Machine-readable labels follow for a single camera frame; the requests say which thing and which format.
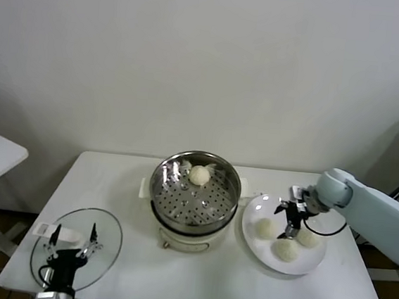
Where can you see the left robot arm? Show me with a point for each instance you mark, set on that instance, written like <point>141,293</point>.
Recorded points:
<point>56,296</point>

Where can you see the perforated steel steamer basket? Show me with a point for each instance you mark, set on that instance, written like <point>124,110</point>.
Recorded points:
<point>167,189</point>

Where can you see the white round plate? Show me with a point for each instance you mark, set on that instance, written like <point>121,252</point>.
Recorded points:
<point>316,259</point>

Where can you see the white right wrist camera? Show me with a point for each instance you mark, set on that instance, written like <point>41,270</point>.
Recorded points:
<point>296,192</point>

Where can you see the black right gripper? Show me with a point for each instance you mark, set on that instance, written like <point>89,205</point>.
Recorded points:
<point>295,215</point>

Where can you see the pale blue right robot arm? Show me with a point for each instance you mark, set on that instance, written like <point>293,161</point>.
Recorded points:
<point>373,212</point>

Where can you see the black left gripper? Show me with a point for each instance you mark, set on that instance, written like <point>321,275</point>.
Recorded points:
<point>66,264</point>

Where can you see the white stand base frame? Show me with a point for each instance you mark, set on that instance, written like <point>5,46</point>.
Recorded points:
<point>383,275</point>

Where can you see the round glass pot lid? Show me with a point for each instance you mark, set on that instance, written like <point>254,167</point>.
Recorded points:
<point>110,233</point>

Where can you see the white steamed baozi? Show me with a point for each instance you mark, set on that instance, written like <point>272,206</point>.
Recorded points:
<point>198,175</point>
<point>309,239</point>
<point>266,228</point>
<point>286,250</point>

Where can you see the steel steamer pot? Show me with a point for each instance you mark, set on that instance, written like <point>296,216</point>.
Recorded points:
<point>183,242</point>

